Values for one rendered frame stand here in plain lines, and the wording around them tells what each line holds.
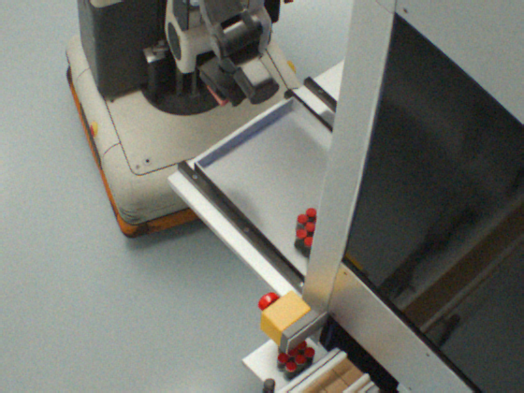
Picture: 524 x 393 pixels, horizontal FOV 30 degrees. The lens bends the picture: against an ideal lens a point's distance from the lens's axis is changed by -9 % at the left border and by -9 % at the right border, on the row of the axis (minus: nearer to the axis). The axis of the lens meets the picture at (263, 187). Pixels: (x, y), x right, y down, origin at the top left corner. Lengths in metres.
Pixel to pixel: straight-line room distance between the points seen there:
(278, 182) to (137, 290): 0.97
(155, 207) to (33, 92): 0.75
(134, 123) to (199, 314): 0.56
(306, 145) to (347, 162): 0.71
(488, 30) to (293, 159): 1.14
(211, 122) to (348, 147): 1.52
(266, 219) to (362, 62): 0.83
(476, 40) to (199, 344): 1.95
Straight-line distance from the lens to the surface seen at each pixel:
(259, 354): 1.98
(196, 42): 2.48
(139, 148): 2.93
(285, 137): 2.22
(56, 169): 3.25
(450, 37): 1.16
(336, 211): 1.61
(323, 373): 1.88
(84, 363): 2.93
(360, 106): 1.39
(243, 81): 1.83
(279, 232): 2.10
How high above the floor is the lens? 2.69
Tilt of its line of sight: 57 degrees down
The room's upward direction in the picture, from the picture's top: 6 degrees clockwise
